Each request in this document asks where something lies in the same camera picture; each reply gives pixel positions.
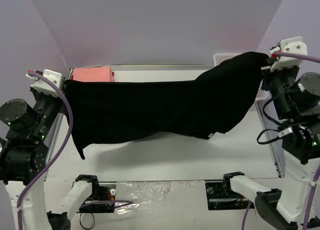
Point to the black t-shirt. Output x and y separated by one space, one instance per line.
120 112

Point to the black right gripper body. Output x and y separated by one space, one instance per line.
267 73

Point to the white plastic basket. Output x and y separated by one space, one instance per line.
218 58

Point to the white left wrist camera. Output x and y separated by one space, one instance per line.
40 86

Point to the folded red t-shirt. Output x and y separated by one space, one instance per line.
93 76

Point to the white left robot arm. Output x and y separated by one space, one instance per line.
23 165

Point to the folded pink t-shirt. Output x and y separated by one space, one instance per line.
99 68

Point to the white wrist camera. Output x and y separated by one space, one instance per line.
294 45
40 86

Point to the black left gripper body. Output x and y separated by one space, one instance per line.
60 100

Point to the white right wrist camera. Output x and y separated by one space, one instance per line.
294 45

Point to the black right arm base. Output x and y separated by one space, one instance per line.
218 199

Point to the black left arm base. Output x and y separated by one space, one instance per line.
101 191

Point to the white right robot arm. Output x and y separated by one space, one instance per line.
296 101

